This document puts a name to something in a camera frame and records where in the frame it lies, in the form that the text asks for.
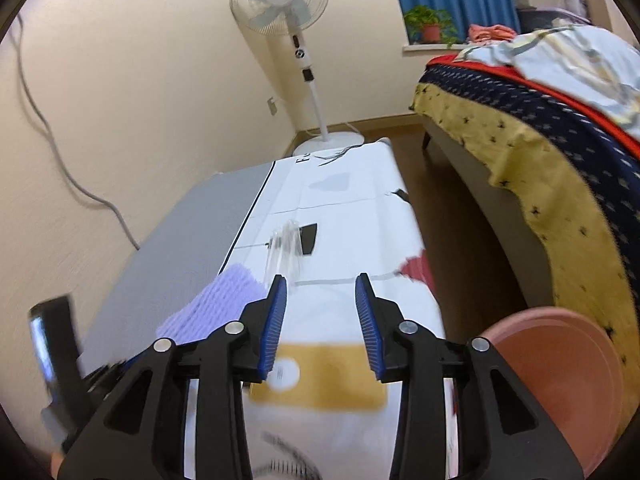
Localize person left hand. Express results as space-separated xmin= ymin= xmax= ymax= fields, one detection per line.
xmin=50 ymin=452 xmax=65 ymax=479

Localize purple foam net sleeve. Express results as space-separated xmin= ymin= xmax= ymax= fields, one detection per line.
xmin=155 ymin=263 xmax=267 ymax=344

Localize white printed table cloth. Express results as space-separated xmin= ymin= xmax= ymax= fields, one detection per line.
xmin=229 ymin=140 xmax=444 ymax=479

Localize pink plastic basin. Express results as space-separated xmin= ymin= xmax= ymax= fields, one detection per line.
xmin=457 ymin=307 xmax=624 ymax=479

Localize star pattern bed sheet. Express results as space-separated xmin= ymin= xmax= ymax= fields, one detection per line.
xmin=411 ymin=55 xmax=639 ymax=387

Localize potted green plant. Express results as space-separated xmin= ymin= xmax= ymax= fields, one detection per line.
xmin=404 ymin=4 xmax=459 ymax=47

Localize pink folded clothes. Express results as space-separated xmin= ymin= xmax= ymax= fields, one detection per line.
xmin=468 ymin=24 xmax=518 ymax=44

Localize white standing fan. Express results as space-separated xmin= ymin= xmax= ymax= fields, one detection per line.
xmin=230 ymin=0 xmax=364 ymax=156

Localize plaid light blue duvet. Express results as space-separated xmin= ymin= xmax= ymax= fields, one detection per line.
xmin=457 ymin=25 xmax=639 ymax=139

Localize dark plastic storage bin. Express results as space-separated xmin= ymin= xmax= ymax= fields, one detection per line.
xmin=516 ymin=8 xmax=591 ymax=34

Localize grey power cable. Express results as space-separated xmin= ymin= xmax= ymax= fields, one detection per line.
xmin=12 ymin=12 xmax=141 ymax=252

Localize grey bed frame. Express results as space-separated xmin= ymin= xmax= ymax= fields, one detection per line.
xmin=420 ymin=116 xmax=561 ymax=311

